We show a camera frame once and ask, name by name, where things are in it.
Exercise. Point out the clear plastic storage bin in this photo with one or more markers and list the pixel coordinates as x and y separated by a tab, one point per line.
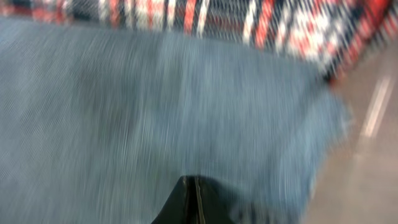
358	182

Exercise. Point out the red blue plaid shirt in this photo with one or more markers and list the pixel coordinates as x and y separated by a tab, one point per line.
334	34

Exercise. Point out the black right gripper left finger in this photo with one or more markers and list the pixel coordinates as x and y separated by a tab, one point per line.
181	205

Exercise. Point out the blue jeans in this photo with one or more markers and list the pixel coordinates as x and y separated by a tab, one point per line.
98	125

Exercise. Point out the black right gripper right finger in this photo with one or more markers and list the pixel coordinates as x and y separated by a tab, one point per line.
211	209

